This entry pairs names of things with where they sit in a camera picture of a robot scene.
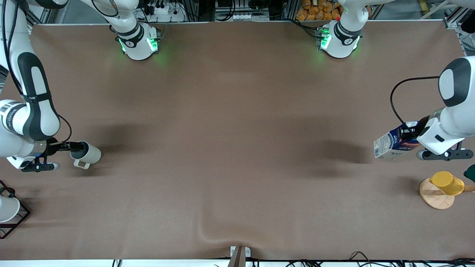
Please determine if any cream ceramic mug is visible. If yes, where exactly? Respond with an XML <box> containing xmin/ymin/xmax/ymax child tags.
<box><xmin>70</xmin><ymin>141</ymin><xmax>102</xmax><ymax>170</ymax></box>

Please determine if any blue milk carton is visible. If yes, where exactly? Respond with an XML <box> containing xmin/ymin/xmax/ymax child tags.
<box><xmin>373</xmin><ymin>122</ymin><xmax>422</xmax><ymax>160</ymax></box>

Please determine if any yellow plastic cup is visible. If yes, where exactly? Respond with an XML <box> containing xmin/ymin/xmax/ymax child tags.
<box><xmin>429</xmin><ymin>171</ymin><xmax>465</xmax><ymax>196</ymax></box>

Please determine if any white cup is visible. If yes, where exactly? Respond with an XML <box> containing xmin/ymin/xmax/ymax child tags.
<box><xmin>0</xmin><ymin>195</ymin><xmax>21</xmax><ymax>223</ymax></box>

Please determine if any wooden mug stand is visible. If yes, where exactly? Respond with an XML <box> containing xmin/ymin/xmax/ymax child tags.
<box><xmin>419</xmin><ymin>178</ymin><xmax>475</xmax><ymax>210</ymax></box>

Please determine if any white power strip with plugs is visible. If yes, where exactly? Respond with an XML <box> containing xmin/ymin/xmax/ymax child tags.
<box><xmin>143</xmin><ymin>0</ymin><xmax>187</xmax><ymax>23</ymax></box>

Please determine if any brown table mat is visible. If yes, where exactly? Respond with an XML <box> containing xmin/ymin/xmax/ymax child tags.
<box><xmin>0</xmin><ymin>20</ymin><xmax>475</xmax><ymax>261</ymax></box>

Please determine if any long white power strip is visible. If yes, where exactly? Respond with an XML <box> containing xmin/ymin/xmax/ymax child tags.
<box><xmin>231</xmin><ymin>12</ymin><xmax>271</xmax><ymax>22</ymax></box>

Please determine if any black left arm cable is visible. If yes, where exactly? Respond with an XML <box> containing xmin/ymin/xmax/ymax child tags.
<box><xmin>390</xmin><ymin>76</ymin><xmax>441</xmax><ymax>126</ymax></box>

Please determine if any black wire rack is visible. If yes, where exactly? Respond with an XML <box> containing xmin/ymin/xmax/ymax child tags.
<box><xmin>0</xmin><ymin>180</ymin><xmax>31</xmax><ymax>240</ymax></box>

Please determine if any aluminium frame post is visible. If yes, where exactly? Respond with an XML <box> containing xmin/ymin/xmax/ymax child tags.
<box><xmin>22</xmin><ymin>0</ymin><xmax>56</xmax><ymax>26</ymax></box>
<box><xmin>443</xmin><ymin>6</ymin><xmax>475</xmax><ymax>31</ymax></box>

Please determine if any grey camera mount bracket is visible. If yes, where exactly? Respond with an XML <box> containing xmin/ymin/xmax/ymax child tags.
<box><xmin>227</xmin><ymin>245</ymin><xmax>252</xmax><ymax>267</ymax></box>

